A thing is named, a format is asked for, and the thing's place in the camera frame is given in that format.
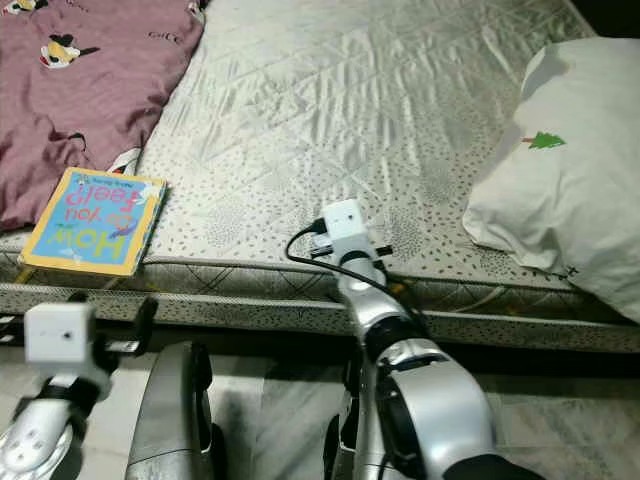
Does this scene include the pink cartoon mouse blanket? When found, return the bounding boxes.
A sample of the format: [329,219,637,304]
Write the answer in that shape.
[0,0,206,233]

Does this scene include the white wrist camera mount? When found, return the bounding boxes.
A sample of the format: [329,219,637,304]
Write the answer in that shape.
[25,303,101,371]
[322,199,371,259]

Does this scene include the blue yellow children's book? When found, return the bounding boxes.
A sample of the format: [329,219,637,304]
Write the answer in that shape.
[18,167,168,278]

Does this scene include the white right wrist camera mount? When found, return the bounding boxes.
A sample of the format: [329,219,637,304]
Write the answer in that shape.
[322,199,371,259]

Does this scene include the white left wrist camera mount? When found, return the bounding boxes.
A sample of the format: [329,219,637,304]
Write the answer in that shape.
[25,303,101,371]

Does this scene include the white pillow with tree print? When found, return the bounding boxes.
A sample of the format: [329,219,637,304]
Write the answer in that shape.
[463,38,640,323]

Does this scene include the silver left robot leg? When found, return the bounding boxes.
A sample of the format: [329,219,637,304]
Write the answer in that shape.
[125,340,221,480]

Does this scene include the silver robot leg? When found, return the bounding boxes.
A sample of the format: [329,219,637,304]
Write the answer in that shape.
[325,345,381,480]
[125,340,221,480]

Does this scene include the silver right robot leg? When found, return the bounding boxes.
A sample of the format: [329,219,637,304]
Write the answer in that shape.
[325,345,381,480]

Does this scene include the quilted beige bed mattress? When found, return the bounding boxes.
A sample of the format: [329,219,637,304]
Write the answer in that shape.
[0,0,640,353]

